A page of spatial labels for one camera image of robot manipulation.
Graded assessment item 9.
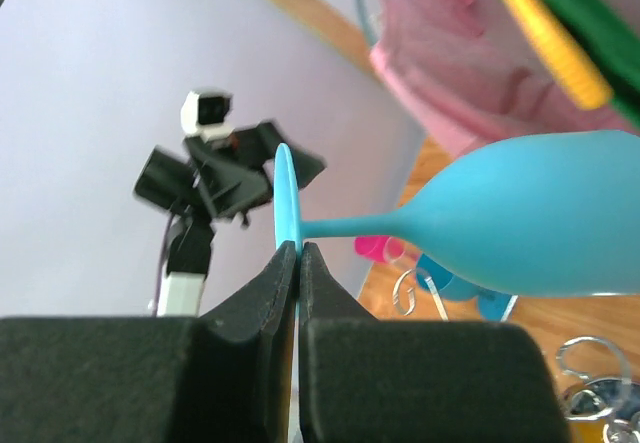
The chrome wine glass rack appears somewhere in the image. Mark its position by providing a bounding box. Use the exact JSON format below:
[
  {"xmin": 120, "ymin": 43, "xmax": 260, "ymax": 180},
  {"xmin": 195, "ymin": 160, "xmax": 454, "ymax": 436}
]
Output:
[{"xmin": 392, "ymin": 269, "xmax": 639, "ymax": 442}]

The magenta plastic wine glass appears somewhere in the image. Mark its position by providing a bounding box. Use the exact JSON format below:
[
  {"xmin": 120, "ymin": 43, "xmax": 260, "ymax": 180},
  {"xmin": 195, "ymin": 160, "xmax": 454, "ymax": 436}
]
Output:
[{"xmin": 354, "ymin": 236, "xmax": 406, "ymax": 263}]

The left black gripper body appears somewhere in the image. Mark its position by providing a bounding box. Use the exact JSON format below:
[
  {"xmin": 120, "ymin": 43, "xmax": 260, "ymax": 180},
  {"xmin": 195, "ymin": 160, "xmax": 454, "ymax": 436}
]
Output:
[{"xmin": 133, "ymin": 146, "xmax": 234, "ymax": 221}]

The pink t-shirt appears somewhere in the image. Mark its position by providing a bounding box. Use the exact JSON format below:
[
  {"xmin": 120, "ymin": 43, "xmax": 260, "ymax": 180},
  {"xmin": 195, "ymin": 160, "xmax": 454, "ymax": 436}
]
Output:
[{"xmin": 370, "ymin": 0, "xmax": 633, "ymax": 158}]

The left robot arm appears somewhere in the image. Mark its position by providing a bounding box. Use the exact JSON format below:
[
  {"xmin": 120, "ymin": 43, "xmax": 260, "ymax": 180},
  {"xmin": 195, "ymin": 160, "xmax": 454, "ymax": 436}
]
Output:
[{"xmin": 134, "ymin": 120, "xmax": 286, "ymax": 316}]

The green tank top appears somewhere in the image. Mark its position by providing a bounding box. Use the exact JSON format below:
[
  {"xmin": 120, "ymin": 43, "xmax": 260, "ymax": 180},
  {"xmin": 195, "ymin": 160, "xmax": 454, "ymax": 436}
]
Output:
[{"xmin": 542, "ymin": 0, "xmax": 639, "ymax": 130}]

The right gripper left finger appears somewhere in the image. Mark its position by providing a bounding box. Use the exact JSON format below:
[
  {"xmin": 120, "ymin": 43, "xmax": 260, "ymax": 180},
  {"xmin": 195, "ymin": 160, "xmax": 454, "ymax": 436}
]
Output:
[{"xmin": 1, "ymin": 243, "xmax": 298, "ymax": 442}]

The yellow clothes hanger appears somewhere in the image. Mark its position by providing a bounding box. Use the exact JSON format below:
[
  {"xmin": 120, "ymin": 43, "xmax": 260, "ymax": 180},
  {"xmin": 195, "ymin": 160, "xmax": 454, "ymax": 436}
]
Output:
[{"xmin": 502, "ymin": 0, "xmax": 614, "ymax": 110}]

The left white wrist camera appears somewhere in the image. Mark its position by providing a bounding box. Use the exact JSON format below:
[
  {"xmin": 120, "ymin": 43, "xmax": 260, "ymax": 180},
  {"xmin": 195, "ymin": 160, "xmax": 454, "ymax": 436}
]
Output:
[{"xmin": 180, "ymin": 89, "xmax": 234, "ymax": 142}]

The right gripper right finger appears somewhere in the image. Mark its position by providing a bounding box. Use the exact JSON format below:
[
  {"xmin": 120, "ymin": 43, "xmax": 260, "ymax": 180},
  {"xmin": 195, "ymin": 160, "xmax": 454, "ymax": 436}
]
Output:
[{"xmin": 299, "ymin": 243, "xmax": 571, "ymax": 442}]

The clear wine glass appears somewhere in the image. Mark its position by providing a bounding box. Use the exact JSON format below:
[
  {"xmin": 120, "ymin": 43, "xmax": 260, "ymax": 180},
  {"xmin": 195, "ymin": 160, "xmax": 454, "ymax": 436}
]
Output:
[{"xmin": 382, "ymin": 238, "xmax": 422, "ymax": 273}]

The blue wine glass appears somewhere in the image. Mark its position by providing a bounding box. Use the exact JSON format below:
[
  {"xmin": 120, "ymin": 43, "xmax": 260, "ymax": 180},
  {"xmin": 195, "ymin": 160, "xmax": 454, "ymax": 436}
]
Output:
[
  {"xmin": 273, "ymin": 130, "xmax": 639, "ymax": 298},
  {"xmin": 416, "ymin": 254, "xmax": 518, "ymax": 322}
]

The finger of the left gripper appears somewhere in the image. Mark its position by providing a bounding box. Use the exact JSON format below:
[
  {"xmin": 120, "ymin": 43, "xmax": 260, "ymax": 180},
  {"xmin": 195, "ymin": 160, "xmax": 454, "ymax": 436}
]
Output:
[
  {"xmin": 234, "ymin": 120, "xmax": 327, "ymax": 190},
  {"xmin": 190, "ymin": 156, "xmax": 273, "ymax": 223}
]

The wooden clothes rack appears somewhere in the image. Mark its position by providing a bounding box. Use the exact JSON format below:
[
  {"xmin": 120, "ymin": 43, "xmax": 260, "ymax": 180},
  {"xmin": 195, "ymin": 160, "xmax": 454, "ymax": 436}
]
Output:
[{"xmin": 269, "ymin": 0, "xmax": 378, "ymax": 81}]

